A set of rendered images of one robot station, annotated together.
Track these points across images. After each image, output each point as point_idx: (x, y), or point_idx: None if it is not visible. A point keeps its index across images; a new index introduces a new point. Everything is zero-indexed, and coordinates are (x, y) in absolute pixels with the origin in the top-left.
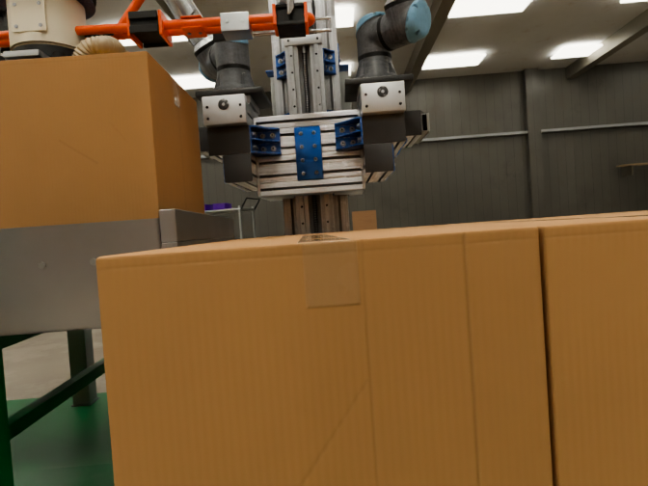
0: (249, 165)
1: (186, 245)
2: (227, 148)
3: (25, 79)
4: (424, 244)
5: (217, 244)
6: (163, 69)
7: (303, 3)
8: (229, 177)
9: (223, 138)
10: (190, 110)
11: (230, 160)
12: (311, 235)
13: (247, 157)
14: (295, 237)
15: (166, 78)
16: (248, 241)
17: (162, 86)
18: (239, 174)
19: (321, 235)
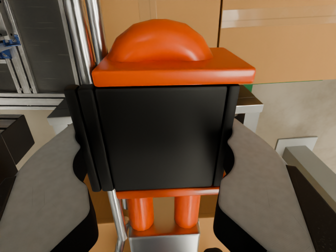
0: (13, 127)
1: (238, 97)
2: (8, 166)
3: None
4: None
5: (329, 60)
6: (210, 214)
7: (239, 85)
8: (30, 141)
9: (0, 181)
10: (104, 204)
11: (16, 152)
12: (264, 19)
13: (7, 134)
14: (299, 28)
15: (200, 209)
16: (312, 51)
17: (213, 197)
18: (23, 133)
19: (299, 12)
